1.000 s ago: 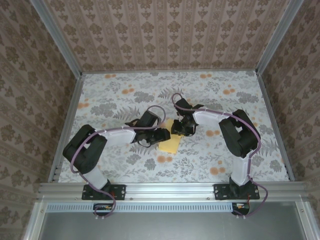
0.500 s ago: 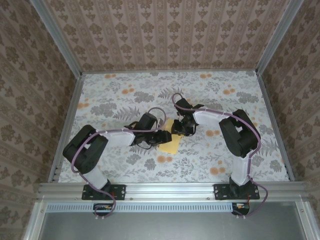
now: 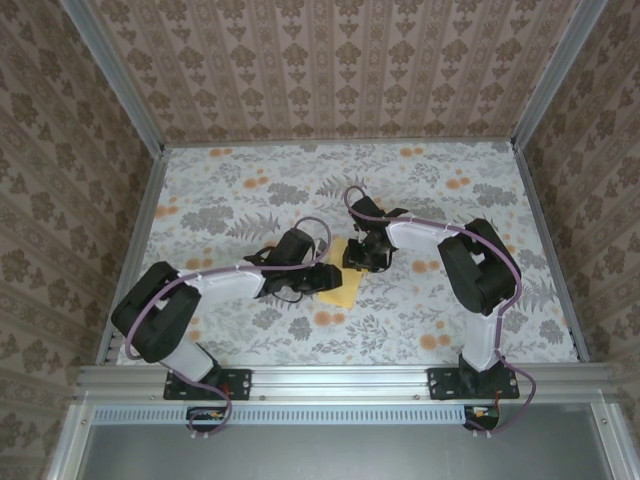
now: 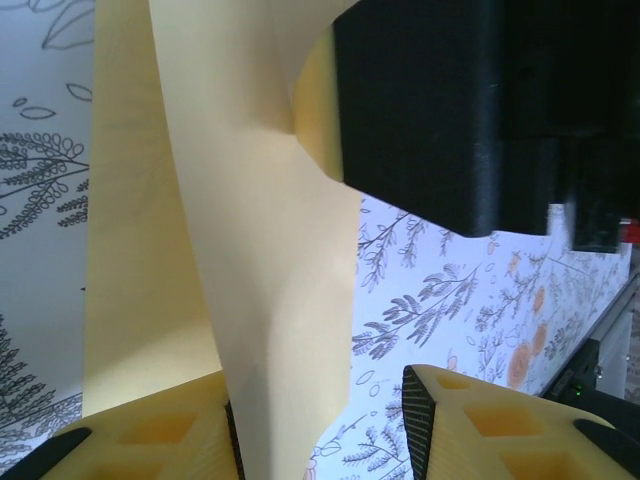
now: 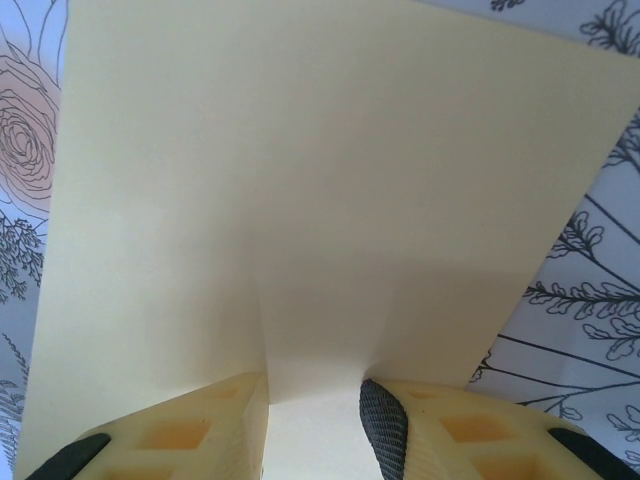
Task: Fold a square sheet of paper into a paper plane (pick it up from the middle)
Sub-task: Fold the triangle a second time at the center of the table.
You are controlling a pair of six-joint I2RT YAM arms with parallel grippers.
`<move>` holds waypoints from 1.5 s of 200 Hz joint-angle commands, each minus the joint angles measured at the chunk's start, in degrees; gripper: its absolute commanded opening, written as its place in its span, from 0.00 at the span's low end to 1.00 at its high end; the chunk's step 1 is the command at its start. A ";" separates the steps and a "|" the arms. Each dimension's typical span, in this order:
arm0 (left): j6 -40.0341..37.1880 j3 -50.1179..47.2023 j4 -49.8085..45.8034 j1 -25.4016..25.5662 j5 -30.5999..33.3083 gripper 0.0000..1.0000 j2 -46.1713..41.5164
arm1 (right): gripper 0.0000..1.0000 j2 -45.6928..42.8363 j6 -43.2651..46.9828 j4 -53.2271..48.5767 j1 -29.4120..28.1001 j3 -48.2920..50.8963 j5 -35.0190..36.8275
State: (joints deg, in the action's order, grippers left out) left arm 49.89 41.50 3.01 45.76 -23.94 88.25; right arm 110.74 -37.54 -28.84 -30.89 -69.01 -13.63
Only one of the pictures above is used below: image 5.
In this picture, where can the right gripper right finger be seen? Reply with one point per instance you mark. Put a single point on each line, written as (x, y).
(475, 440)

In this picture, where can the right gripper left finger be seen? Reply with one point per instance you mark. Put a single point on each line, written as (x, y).
(175, 430)

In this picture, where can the yellow cloth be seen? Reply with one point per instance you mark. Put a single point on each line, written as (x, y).
(300, 175)

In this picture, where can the floral patterned tablecloth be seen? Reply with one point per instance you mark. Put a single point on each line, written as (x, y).
(575, 325)

